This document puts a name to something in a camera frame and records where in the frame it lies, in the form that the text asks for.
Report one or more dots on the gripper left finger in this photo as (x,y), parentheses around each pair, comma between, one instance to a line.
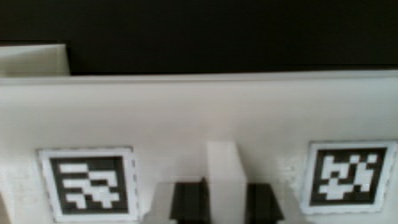
(190,203)

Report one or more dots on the white cabinet body box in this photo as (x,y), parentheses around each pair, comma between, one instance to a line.
(178,90)

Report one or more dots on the white U-shaped obstacle frame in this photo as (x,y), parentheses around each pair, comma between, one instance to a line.
(34,61)

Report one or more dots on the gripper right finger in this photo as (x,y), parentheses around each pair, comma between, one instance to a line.
(261,207)

